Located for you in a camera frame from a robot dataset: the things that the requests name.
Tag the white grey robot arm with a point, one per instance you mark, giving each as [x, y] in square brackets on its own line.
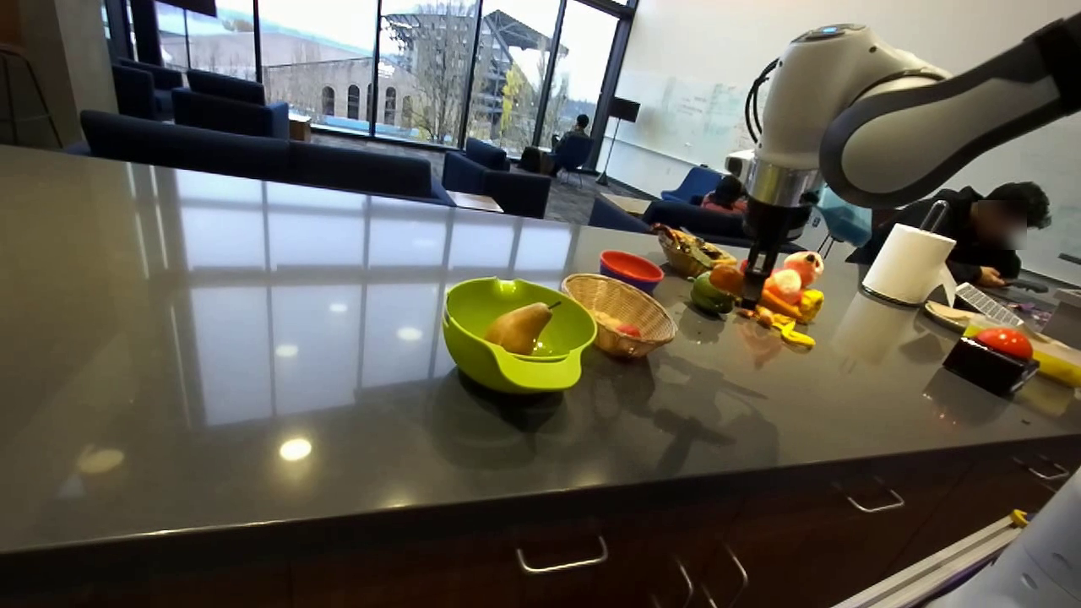
[882, 125]

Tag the brown pear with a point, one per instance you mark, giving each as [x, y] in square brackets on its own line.
[520, 327]

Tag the peach toy fruit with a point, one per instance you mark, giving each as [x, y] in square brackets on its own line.
[808, 263]

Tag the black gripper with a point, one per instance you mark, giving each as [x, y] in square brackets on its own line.
[771, 226]

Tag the woven wicker basket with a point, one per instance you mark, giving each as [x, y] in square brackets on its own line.
[631, 323]

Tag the dark blue sofa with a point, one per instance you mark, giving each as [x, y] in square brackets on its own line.
[260, 155]

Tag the dark blue armchair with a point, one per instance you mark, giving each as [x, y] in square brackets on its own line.
[487, 171]

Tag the orange carrot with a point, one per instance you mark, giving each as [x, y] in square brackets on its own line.
[774, 303]

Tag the black box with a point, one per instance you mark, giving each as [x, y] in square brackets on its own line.
[986, 368]

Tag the silver drawer handle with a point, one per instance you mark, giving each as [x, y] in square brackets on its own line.
[545, 559]

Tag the yellow toy banana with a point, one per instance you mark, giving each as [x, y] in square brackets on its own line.
[785, 327]

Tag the red tomato toy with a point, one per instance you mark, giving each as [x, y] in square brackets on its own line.
[1009, 343]

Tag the yellow corn toy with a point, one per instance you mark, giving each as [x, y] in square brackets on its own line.
[1057, 363]

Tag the red small bowl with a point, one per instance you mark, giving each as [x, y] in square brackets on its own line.
[632, 267]

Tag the green plastic bowl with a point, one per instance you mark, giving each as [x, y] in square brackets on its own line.
[553, 367]

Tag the green apple toy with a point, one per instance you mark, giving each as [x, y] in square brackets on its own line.
[709, 298]

